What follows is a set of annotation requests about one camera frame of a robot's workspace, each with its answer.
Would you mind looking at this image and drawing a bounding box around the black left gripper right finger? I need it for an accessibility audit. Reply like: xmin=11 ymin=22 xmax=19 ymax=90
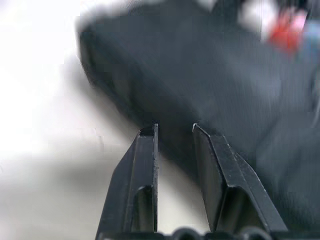
xmin=191 ymin=122 xmax=289 ymax=233

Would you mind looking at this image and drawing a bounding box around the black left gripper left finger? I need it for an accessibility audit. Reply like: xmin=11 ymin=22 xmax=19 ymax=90
xmin=95 ymin=123 xmax=160 ymax=235

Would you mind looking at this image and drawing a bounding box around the black plastic tool case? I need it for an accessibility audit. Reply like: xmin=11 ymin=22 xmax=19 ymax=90
xmin=76 ymin=0 xmax=320 ymax=233

